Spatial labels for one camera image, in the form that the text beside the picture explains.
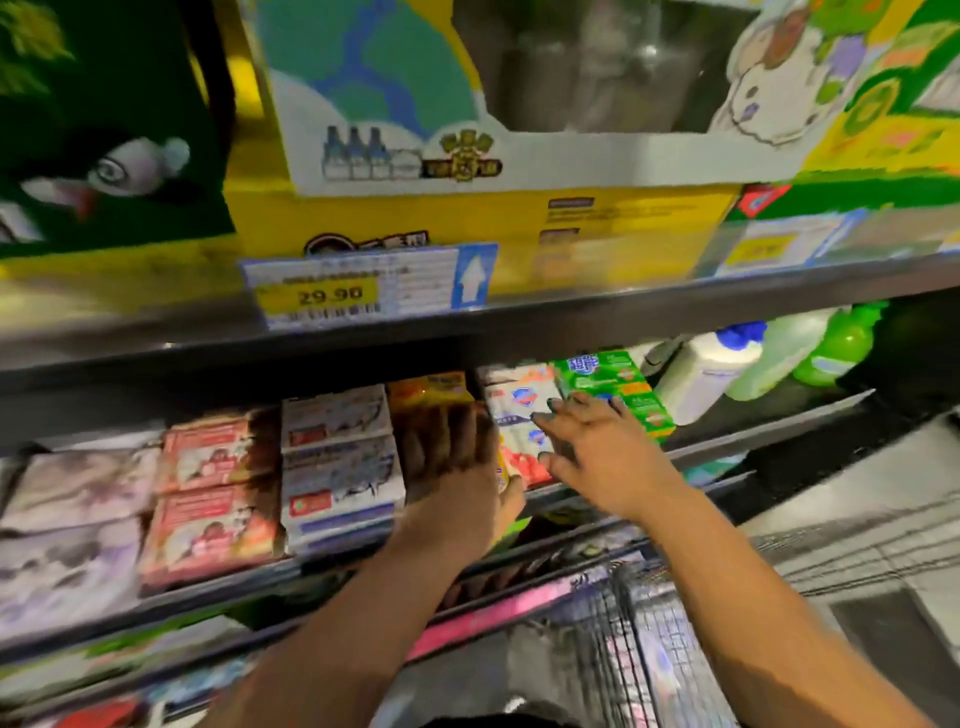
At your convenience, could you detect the person's left forearm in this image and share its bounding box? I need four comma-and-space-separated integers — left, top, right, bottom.
202, 525, 482, 728

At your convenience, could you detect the person's right hand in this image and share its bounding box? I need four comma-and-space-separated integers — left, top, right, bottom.
532, 393, 684, 519

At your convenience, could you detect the wire basket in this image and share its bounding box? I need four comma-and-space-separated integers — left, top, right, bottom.
510, 495, 960, 728

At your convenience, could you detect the stack of pink soap boxes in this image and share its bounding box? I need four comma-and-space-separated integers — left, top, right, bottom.
138, 408, 287, 590

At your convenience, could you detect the red white packet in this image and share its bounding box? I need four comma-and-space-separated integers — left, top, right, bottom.
45, 693, 144, 728

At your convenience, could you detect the pink flat pack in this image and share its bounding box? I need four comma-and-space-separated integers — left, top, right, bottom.
408, 567, 609, 662

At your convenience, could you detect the stack of yellow soap boxes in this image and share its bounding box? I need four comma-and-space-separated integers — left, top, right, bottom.
387, 372, 479, 414

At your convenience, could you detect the bright green hand sanitizer bottle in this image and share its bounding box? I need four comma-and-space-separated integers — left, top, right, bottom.
792, 300, 890, 389

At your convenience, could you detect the row of red tubes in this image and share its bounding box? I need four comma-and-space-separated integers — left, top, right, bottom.
435, 532, 602, 609

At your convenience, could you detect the flat yellow box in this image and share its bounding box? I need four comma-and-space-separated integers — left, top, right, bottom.
225, 90, 744, 294

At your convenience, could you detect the large yellow box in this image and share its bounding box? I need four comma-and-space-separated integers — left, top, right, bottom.
240, 0, 902, 197

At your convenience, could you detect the white hand sanitizer bottle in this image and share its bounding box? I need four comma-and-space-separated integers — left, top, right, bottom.
655, 322, 767, 426
627, 337, 684, 377

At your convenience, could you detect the stack of white purple soap boxes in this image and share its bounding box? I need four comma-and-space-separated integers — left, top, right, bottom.
480, 360, 564, 489

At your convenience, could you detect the stack of green soap boxes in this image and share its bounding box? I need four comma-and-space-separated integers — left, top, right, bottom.
552, 349, 677, 440

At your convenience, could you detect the green white carton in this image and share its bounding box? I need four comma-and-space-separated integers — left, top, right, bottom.
0, 615, 249, 707

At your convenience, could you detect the green box mosquito print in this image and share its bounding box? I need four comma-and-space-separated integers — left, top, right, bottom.
0, 0, 249, 324

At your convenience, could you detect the stack of white orange soap boxes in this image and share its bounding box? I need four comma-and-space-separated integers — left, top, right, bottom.
280, 382, 407, 560

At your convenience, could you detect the person's right forearm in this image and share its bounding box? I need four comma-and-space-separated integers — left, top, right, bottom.
637, 480, 939, 728

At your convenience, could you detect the person's left hand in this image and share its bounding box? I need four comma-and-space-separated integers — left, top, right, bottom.
393, 402, 527, 564

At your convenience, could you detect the white blue price tag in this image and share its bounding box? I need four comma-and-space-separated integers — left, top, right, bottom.
243, 243, 500, 332
717, 210, 869, 279

